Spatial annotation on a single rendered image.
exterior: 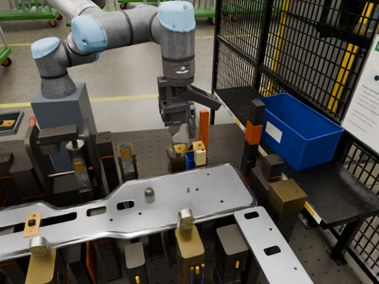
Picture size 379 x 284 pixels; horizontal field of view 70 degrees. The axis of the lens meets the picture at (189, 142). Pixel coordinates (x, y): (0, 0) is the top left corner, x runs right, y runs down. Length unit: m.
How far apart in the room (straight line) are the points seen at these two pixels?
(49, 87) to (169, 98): 0.79
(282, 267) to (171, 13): 0.64
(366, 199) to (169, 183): 0.61
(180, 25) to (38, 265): 0.63
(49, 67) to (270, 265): 1.11
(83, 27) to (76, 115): 0.78
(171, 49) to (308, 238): 0.93
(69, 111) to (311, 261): 1.17
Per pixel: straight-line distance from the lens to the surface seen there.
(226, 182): 0.94
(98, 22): 0.62
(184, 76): 0.62
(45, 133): 0.93
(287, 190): 0.87
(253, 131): 1.03
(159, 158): 1.51
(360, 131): 1.01
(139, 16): 0.66
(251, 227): 0.83
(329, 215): 0.89
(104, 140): 0.96
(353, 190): 1.00
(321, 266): 1.19
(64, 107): 1.34
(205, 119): 0.93
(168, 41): 0.60
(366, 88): 0.98
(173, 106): 0.65
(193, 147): 0.77
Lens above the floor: 1.65
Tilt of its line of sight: 36 degrees down
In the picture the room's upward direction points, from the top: straight up
